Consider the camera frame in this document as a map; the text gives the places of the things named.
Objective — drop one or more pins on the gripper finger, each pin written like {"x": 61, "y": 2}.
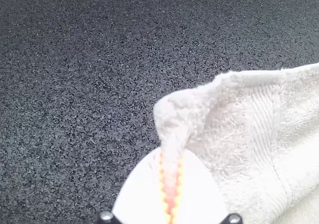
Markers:
{"x": 139, "y": 191}
{"x": 199, "y": 194}

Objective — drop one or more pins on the pale towel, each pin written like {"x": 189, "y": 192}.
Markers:
{"x": 249, "y": 134}

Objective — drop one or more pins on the black mat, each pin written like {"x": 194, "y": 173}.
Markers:
{"x": 87, "y": 72}

